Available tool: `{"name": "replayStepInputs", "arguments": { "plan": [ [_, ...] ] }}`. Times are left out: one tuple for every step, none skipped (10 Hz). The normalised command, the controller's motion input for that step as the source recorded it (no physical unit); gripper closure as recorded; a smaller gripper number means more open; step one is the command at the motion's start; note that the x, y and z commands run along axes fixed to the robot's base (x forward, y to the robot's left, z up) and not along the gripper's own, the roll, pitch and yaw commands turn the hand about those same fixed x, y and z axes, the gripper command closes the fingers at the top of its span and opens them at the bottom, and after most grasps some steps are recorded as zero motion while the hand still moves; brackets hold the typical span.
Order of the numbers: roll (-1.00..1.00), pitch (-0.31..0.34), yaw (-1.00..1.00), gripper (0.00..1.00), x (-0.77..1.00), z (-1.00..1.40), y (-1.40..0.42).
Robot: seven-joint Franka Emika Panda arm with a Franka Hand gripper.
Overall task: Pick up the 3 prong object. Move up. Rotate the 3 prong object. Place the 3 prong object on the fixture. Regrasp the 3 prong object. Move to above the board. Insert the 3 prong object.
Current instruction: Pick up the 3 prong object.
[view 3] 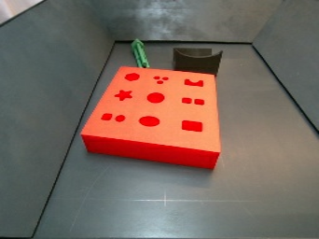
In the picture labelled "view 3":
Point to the black curved fixture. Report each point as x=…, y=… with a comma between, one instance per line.
x=197, y=60

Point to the red shape-sorter block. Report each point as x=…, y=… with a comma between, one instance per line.
x=157, y=115

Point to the green three-prong object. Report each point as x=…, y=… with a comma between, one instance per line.
x=140, y=53

